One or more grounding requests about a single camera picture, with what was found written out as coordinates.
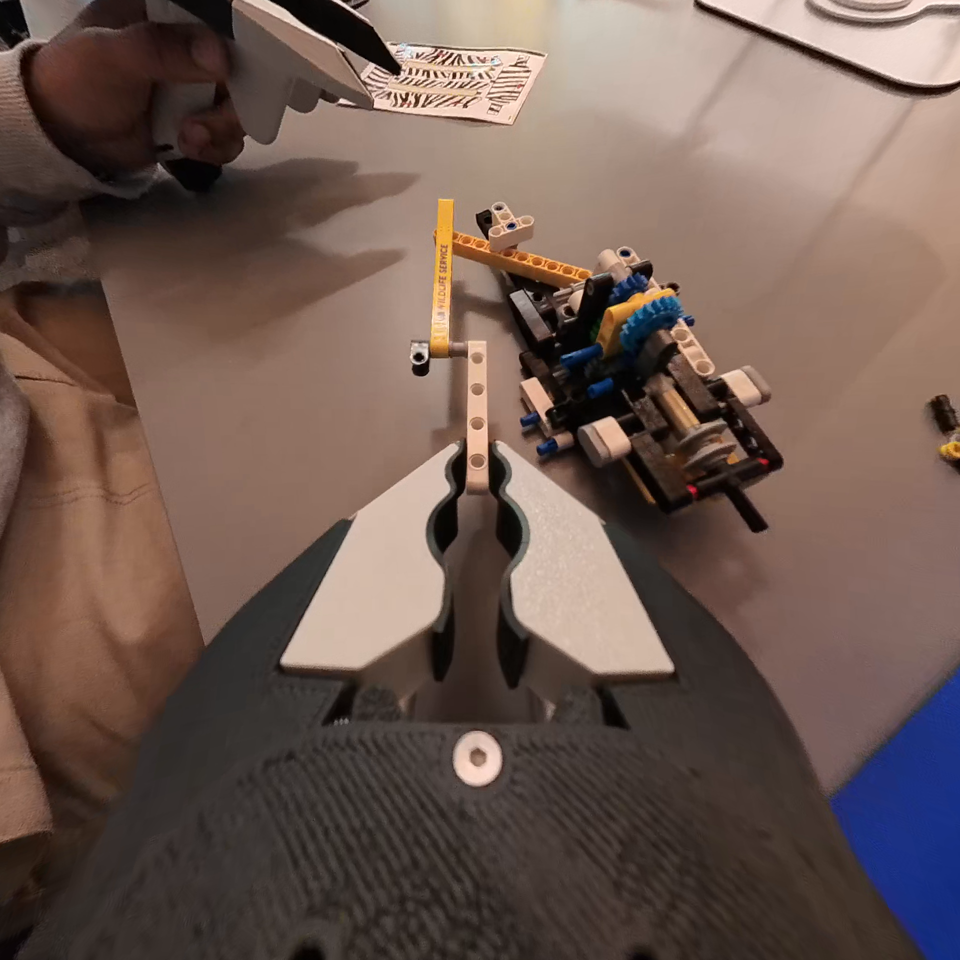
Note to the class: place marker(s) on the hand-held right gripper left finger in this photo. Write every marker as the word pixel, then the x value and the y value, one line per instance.
pixel 375 585

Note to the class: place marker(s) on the small yellow lego piece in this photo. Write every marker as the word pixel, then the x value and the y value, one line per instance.
pixel 951 450

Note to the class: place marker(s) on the lego vehicle chassis with gears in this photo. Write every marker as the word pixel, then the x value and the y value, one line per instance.
pixel 652 382

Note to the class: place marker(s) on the person's grey sweater hem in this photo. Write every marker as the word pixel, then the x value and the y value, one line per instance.
pixel 11 442

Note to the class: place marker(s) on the person's beige pants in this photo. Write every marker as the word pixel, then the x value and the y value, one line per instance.
pixel 82 570

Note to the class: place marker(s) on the white and yellow lego beam assembly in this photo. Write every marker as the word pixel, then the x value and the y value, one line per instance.
pixel 476 405

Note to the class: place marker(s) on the blue mat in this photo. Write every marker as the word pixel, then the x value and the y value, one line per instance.
pixel 907 825

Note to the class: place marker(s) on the person's left hand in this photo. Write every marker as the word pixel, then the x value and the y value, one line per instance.
pixel 105 90

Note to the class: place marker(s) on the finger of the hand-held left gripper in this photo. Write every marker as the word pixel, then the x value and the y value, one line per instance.
pixel 300 52

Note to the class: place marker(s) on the grey tray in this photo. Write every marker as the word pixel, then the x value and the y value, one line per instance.
pixel 885 52

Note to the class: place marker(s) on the zebra striped sticker sheet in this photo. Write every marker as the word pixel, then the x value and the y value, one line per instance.
pixel 465 82

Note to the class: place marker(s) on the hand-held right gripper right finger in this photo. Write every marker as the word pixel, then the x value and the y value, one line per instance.
pixel 577 592

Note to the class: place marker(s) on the person's left forearm grey sleeve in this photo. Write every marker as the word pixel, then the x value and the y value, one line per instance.
pixel 37 172

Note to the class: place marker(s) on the white flat object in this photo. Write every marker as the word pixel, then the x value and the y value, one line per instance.
pixel 870 6

